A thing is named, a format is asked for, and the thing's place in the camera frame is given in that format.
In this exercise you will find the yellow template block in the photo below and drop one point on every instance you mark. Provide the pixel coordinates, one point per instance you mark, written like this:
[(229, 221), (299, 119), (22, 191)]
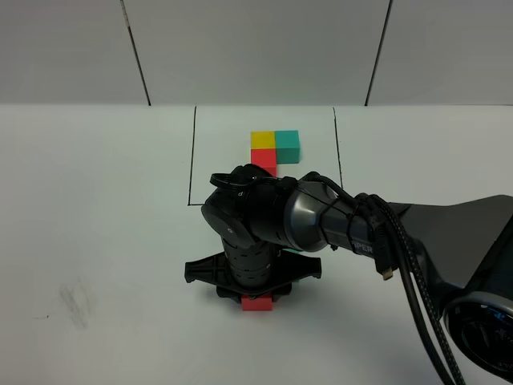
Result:
[(263, 140)]

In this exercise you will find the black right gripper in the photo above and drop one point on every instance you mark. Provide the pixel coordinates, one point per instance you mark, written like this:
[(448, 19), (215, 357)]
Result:
[(256, 271)]

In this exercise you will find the green template block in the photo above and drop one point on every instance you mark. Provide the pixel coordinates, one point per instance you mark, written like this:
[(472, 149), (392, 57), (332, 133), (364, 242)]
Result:
[(288, 147)]

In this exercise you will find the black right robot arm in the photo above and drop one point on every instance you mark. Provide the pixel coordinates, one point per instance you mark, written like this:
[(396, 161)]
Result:
[(455, 261)]

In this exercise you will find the red template block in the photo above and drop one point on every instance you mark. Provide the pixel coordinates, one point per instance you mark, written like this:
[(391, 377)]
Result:
[(265, 158)]

